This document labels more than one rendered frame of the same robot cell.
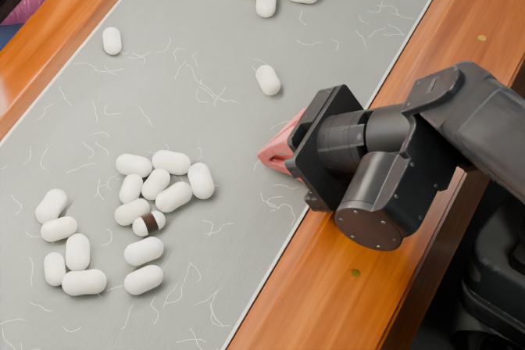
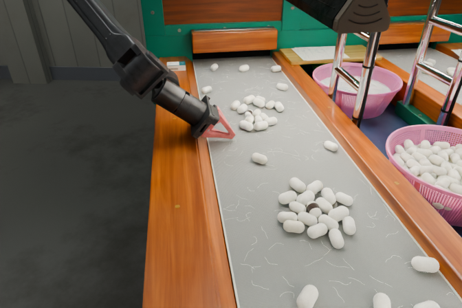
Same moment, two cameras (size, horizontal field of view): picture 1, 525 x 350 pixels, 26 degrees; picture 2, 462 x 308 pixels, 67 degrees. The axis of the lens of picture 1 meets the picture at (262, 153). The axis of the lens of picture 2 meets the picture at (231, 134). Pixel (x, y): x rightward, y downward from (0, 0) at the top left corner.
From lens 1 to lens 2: 1.35 m
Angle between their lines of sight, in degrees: 91
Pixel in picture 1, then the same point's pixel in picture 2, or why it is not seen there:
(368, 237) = not seen: hidden behind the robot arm
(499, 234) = not seen: outside the picture
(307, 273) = not seen: hidden behind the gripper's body
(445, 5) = (209, 216)
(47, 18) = (357, 134)
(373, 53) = (229, 194)
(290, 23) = (279, 188)
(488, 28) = (177, 213)
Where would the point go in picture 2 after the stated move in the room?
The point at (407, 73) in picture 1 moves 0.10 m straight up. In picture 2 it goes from (203, 177) to (200, 131)
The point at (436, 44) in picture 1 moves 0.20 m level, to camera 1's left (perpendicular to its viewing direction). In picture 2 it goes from (199, 192) to (282, 155)
